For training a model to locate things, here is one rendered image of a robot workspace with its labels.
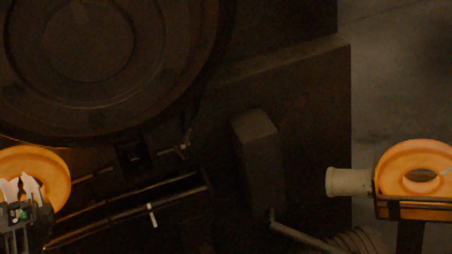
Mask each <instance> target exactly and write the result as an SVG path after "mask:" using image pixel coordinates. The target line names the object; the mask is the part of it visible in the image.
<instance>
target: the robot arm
mask: <svg viewBox="0 0 452 254"><path fill-rule="evenodd" d="M22 175H23V176H20V177H16V178H15V179H12V180H11V181H10V182H8V181H7V180H5V179H3V178H1V179H0V188H1V191H2V193H3V194H4V202H0V247H1V248H2V249H4V250H5V251H6V252H7V254H61V250H60V247H53V248H52V247H45V248H43V246H44V245H47V243H50V239H51V238H52V236H53V234H54V233H53V232H52V224H55V223H56V222H55V220H54V206H53V205H52V202H51V201H50V198H49V197H47V196H46V194H45V193H44V192H43V191H42V189H41V187H40V186H39V185H38V184H37V183H36V182H35V180H34V178H33V177H32V176H27V175H26V174H25V173H24V172H23V173H22ZM23 183H24V191H25V192H26V199H25V200H24V201H22V202H21V201H20V198H22V191H20V189H21V188H22V184H23Z"/></svg>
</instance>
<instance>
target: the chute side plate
mask: <svg viewBox="0 0 452 254"><path fill-rule="evenodd" d="M150 213H153V215H154V218H155V220H156V223H157V227H155V228H154V225H153V222H152V219H151V215H150ZM203 214H205V216H206V221H207V224H210V223H213V222H215V220H214V216H213V211H212V207H211V202H210V198H209V196H208V193H207V192H204V193H201V194H197V195H195V196H192V197H189V198H184V200H180V201H177V202H174V203H171V204H167V205H164V206H160V207H158V208H156V209H153V210H150V211H147V212H144V213H141V214H137V215H134V216H131V217H130V218H126V219H124V220H120V221H117V222H113V223H112V224H113V227H114V230H115V232H116V233H115V232H114V230H113V228H112V227H111V224H107V225H106V226H104V227H102V228H99V229H97V230H94V231H91V232H89V233H86V234H84V235H82V236H80V237H77V238H76V239H72V240H70V241H67V242H64V243H61V245H58V246H56V247H60V250H61V254H124V253H126V252H129V251H132V250H135V249H139V248H141V247H144V246H147V245H150V244H151V243H156V242H158V241H161V240H164V239H168V238H170V237H174V236H177V235H178V234H179V233H180V232H179V230H178V225H177V223H180V222H184V221H187V220H190V219H193V218H196V217H197V216H201V215H203Z"/></svg>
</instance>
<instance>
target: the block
mask: <svg viewBox="0 0 452 254"><path fill-rule="evenodd" d="M227 125H228V129H229V137H230V141H231V148H232V152H233V160H234V164H235V171H236V172H237V178H238V184H239V190H240V195H241V200H242V202H243V204H244V206H246V209H247V211H248V213H249V215H250V218H251V219H252V222H254V223H255V224H256V225H261V224H265V223H266V211H267V209H268V208H269V207H273V208H274V209H275V210H276V220H277V219H279V218H283V216H286V215H287V200H286V193H285V180H284V173H283V161H282V155H281V154H280V141H279V134H278V130H277V129H276V128H275V125H274V124H273V123H272V122H271V121H270V119H269V118H268V116H267V114H266V112H265V111H264V110H263V109H262V108H261V107H256V108H252V109H251V110H248V111H245V112H240V113H238V114H234V115H231V116H229V117H228V121H227Z"/></svg>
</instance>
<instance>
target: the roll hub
mask: <svg viewBox="0 0 452 254"><path fill-rule="evenodd" d="M191 43H192V18H191V17H190V11H189V6H188V3H187V0H176V2H174V3H168V4H166V3H165V2H163V0H5V9H4V10H3V11H1V12H0V96H1V97H2V98H3V99H4V100H5V101H6V102H7V103H8V104H10V105H11V106H13V107H14V108H16V110H18V111H19V112H22V113H23V114H25V115H27V116H30V117H32V118H33V119H35V120H37V121H41V122H44V123H46V124H51V125H54V126H61V128H72V129H94V128H93V126H90V125H89V124H88V119H89V115H90V114H93V113H96V112H99V113H101V114H103V115H104V116H105V122H104V125H103V126H100V128H104V127H105V126H111V125H114V124H119V123H121V122H125V121H127V120H130V119H133V118H134V117H135V116H138V115H140V114H142V113H143V112H145V111H147V110H149V108H151V107H152V106H153V105H155V104H156V103H158V102H159V101H160V100H161V98H162V97H164V96H165V95H166V94H167V93H168V92H169V91H170V89H171V88H172V87H173V86H174V85H175V83H171V84H169V85H166V84H165V83H163V82H162V80H161V79H160V75H161V71H162V70H164V69H168V68H172V69H173V70H175V72H176V73H177V74H178V76H177V78H176V82H177V80H178V78H179V76H180V75H181V73H182V71H183V70H184V67H185V65H186V61H187V59H188V55H189V52H190V44H191ZM12 81H13V82H14V83H15V84H17V85H19V86H20V87H22V90H21V91H20V97H19V98H15V99H10V100H9V99H7V98H6V97H4V96H2V95H1V93H2V88H3V85H4V84H7V83H11V82H12Z"/></svg>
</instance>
